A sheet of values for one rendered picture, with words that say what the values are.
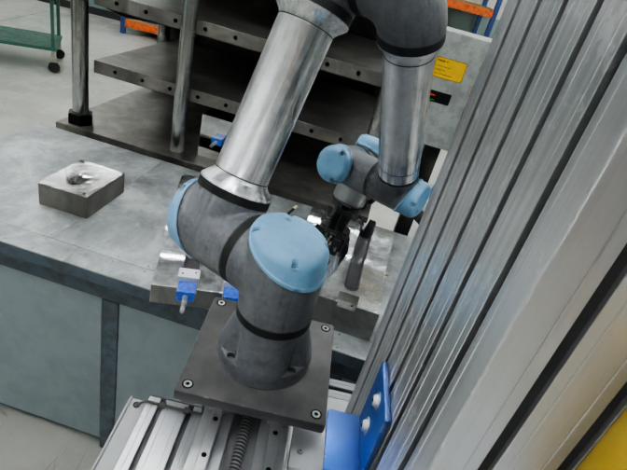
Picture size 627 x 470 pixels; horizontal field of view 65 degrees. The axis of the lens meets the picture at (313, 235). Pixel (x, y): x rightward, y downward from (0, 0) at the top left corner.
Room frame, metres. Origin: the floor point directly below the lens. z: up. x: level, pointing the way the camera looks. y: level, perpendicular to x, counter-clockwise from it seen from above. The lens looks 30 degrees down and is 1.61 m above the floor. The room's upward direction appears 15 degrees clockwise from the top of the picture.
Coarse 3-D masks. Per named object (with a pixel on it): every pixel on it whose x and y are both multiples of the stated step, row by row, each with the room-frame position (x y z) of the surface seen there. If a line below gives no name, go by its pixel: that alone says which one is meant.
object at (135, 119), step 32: (128, 96) 2.27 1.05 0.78; (160, 96) 2.39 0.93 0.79; (64, 128) 1.77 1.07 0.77; (96, 128) 1.81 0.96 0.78; (128, 128) 1.90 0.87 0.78; (160, 128) 1.99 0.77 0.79; (192, 128) 2.09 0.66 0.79; (192, 160) 1.76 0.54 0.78; (288, 160) 2.02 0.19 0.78; (288, 192) 1.71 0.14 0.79; (320, 192) 1.78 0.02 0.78
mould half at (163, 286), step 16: (192, 176) 1.38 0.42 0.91; (160, 256) 1.00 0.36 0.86; (176, 256) 1.02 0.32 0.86; (160, 272) 0.94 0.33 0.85; (176, 272) 0.96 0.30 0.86; (208, 272) 0.99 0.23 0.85; (160, 288) 0.90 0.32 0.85; (208, 288) 0.93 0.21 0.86; (176, 304) 0.91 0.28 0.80; (192, 304) 0.91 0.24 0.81; (208, 304) 0.92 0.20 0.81
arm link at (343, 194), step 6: (342, 186) 0.99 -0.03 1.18; (336, 192) 1.00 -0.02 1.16; (342, 192) 0.98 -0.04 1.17; (348, 192) 0.98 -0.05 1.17; (354, 192) 0.98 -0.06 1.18; (336, 198) 1.00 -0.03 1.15; (342, 198) 0.98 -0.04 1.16; (348, 198) 0.98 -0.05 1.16; (354, 198) 0.98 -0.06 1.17; (360, 198) 0.98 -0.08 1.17; (366, 198) 1.00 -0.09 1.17; (342, 204) 0.98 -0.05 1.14; (348, 204) 0.98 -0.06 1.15; (354, 204) 0.98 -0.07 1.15; (360, 204) 0.99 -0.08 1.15
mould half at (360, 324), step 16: (352, 224) 1.30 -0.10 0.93; (352, 240) 1.24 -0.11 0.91; (384, 240) 1.27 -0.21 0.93; (368, 256) 1.21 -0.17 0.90; (384, 256) 1.22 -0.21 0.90; (336, 272) 1.10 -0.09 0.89; (368, 272) 1.14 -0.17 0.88; (384, 272) 1.17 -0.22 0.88; (336, 288) 1.02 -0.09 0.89; (368, 288) 1.06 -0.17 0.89; (320, 304) 0.97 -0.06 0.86; (336, 304) 0.97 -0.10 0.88; (368, 304) 0.99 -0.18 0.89; (320, 320) 0.97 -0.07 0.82; (336, 320) 0.97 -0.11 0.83; (352, 320) 0.97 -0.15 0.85; (368, 320) 0.97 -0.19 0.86; (368, 336) 0.96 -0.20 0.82
